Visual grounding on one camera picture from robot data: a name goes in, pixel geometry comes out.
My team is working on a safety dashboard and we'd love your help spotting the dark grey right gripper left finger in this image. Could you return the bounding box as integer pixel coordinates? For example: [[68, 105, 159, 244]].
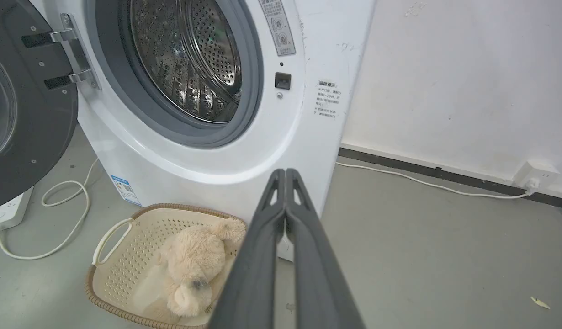
[[208, 169, 286, 329]]

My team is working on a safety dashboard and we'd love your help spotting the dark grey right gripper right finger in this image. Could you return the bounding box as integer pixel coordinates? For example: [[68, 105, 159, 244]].
[[286, 169, 366, 329]]

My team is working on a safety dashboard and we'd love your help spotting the white front-load washing machine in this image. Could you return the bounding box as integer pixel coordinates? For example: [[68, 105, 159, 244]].
[[29, 0, 377, 262]]

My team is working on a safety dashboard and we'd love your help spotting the dark grey washing machine door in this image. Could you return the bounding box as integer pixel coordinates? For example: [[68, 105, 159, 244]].
[[0, 0, 79, 212]]

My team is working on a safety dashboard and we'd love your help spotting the cream plush teddy bear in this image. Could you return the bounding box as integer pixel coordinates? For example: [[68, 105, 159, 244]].
[[154, 218, 247, 318]]

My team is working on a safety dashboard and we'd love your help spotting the cream perforated laundry basket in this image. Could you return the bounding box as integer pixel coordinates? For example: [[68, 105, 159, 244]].
[[85, 203, 248, 329]]

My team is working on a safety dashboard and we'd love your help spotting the dark baseboard strip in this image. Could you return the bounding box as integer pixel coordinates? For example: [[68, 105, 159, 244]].
[[339, 147, 562, 211]]

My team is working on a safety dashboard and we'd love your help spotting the white power strip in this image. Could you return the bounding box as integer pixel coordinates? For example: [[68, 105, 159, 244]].
[[0, 186, 34, 234]]

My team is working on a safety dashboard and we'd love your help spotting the white cable along wall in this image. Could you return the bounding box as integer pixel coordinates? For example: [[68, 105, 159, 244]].
[[336, 162, 538, 199]]

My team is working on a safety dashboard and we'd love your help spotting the white power strip cable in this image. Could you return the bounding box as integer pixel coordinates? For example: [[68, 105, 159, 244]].
[[0, 158, 100, 260]]

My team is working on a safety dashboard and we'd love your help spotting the white wall socket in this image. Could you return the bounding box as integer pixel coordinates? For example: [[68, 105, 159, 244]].
[[513, 160, 560, 191]]

